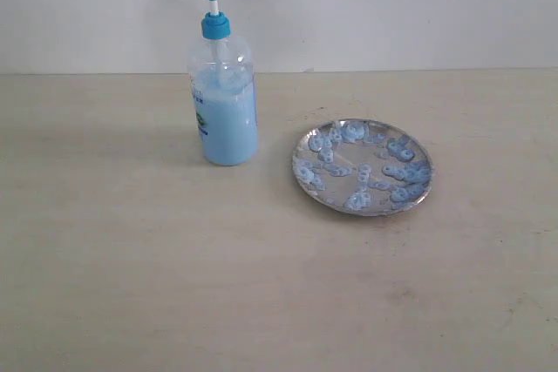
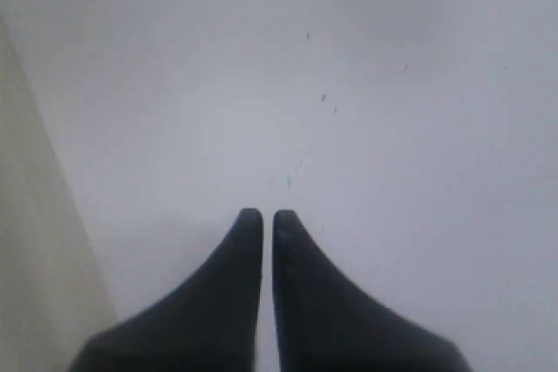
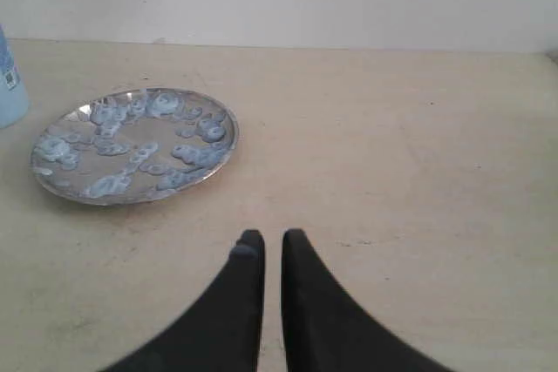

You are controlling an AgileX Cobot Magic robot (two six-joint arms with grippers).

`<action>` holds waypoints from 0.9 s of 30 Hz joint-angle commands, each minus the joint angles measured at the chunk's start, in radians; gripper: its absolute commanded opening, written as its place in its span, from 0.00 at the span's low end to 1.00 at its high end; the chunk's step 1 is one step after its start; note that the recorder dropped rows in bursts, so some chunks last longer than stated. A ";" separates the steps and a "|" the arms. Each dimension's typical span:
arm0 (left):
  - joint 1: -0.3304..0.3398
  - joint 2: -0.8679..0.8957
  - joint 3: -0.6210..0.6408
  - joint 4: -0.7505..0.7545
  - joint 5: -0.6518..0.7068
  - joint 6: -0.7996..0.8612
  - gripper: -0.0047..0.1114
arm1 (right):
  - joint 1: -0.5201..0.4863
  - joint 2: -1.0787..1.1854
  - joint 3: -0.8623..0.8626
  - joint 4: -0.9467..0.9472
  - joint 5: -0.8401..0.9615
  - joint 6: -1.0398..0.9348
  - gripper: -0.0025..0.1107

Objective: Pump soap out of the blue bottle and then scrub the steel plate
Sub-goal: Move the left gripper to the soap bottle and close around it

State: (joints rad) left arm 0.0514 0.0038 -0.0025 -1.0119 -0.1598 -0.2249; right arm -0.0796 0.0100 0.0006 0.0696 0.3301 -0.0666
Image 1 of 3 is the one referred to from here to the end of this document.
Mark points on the round silver metal plate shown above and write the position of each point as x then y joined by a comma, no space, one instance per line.
362,167

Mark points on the clear blue pump bottle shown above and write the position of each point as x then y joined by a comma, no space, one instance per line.
221,69

